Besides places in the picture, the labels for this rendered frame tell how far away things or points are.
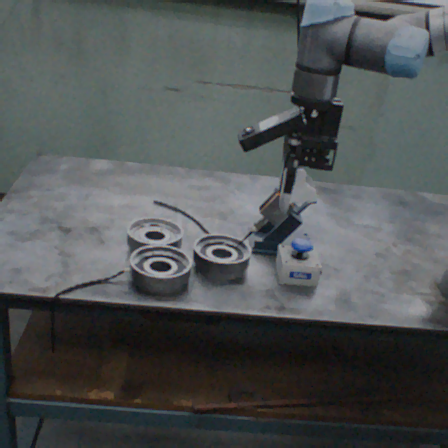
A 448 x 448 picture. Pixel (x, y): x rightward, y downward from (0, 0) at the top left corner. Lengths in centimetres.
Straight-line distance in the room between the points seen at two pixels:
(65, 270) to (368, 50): 61
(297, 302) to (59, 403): 49
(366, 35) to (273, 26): 166
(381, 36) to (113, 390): 79
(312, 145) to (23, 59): 189
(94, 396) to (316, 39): 75
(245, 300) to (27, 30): 190
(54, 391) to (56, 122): 174
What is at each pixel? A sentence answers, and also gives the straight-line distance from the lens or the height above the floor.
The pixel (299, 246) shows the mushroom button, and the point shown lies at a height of 87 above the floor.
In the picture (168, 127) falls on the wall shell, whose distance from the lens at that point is 267.
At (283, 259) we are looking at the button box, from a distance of 106.
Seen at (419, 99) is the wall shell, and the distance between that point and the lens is 279.
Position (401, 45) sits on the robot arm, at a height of 124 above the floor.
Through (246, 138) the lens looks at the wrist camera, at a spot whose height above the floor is 105.
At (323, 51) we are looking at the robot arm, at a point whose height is 121.
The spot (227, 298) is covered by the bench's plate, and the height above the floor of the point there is 80.
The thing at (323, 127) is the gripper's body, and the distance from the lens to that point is 100.
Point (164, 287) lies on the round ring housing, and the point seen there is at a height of 82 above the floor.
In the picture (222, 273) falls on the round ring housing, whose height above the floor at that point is 82.
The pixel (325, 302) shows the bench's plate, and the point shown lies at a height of 80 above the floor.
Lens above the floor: 137
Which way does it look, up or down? 27 degrees down
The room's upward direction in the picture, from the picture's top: 8 degrees clockwise
